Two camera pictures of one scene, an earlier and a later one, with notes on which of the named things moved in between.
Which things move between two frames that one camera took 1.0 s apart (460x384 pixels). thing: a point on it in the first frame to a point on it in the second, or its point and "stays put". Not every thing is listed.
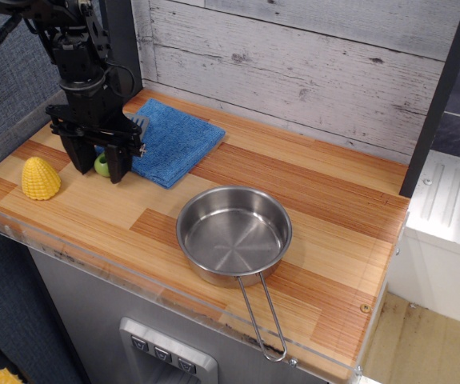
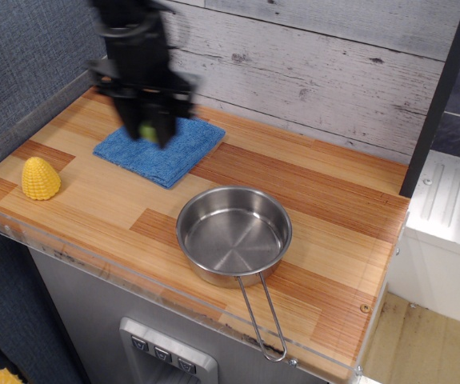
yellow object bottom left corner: x=2 y=376 stays put
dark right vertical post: x=446 y=85 stays put
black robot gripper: x=94 y=113 to x=134 y=70
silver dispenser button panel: x=150 y=357 stays put
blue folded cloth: x=174 y=142 stays put
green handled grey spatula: x=101 y=160 to x=149 y=132
